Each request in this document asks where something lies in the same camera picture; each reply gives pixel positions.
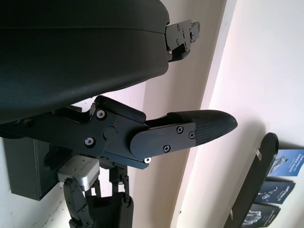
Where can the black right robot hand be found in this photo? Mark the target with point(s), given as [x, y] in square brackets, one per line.
[76, 204]

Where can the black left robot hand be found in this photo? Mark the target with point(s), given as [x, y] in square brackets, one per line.
[71, 59]

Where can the small silver depth camera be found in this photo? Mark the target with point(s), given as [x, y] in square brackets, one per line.
[80, 171]

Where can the black display stand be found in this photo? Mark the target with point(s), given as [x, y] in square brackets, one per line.
[251, 183]

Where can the dark blue robot brochure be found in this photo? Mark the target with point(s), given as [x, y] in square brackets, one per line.
[278, 192]
[261, 217]

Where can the light blue robot brochure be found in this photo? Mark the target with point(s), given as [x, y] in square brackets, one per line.
[288, 162]

